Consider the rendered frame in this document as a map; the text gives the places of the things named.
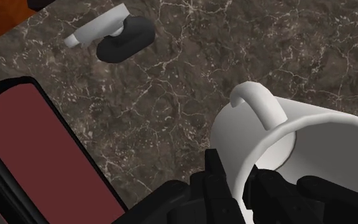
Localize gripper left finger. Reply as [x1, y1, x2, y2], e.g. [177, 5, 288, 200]
[113, 148, 246, 224]

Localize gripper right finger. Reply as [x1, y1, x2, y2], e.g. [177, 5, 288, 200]
[243, 165, 358, 224]

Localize white mug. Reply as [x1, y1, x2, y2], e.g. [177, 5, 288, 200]
[210, 81, 358, 224]

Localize black tablet with red screen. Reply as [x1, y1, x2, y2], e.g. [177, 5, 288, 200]
[0, 76, 129, 224]

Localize white cylinder on black base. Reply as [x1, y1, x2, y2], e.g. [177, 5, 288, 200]
[63, 3, 156, 65]

